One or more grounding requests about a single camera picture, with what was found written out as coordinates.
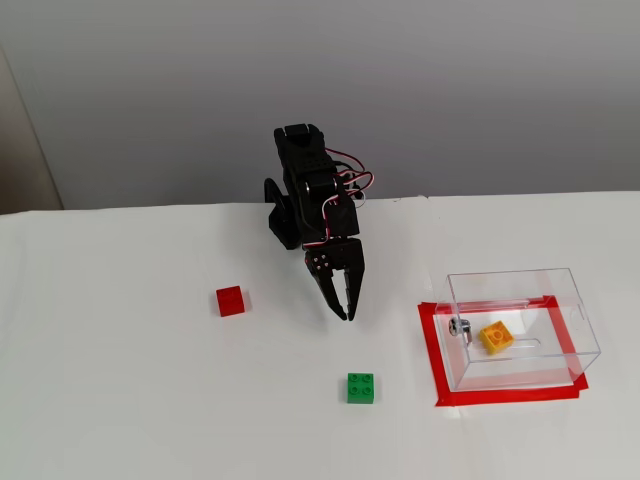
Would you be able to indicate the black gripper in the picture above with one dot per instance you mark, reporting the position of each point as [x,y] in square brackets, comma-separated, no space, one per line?
[344,256]

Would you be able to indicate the yellow lego brick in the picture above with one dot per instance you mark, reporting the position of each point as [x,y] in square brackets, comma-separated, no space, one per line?
[496,339]

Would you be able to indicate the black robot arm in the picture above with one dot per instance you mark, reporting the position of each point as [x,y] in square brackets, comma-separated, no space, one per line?
[305,150]

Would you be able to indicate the green lego brick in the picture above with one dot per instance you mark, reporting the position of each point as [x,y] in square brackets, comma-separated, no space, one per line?
[362,388]

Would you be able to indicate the red lego brick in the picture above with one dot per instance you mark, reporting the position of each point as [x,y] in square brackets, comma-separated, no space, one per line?
[231,301]

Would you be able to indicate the transparent acrylic box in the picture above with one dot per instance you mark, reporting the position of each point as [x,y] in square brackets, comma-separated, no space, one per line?
[525,370]

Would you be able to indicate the red tape rectangle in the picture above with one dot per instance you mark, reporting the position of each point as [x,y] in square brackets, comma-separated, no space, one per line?
[430,350]

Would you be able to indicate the silver cam lock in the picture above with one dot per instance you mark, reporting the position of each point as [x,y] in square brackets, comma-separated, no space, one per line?
[457,327]

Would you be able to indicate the black table clamp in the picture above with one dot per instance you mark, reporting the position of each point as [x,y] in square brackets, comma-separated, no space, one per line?
[272,192]

